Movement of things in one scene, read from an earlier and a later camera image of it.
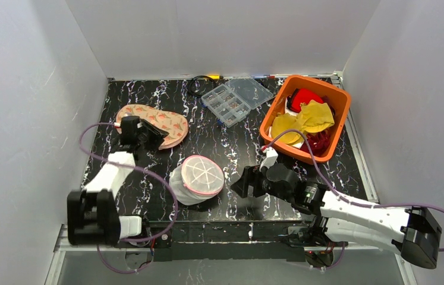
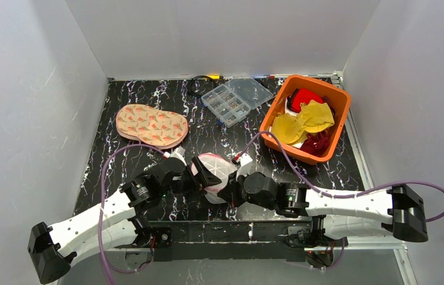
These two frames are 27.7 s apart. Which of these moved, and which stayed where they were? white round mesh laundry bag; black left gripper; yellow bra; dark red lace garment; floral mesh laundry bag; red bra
Moved: black left gripper; white round mesh laundry bag
Stayed: floral mesh laundry bag; red bra; dark red lace garment; yellow bra
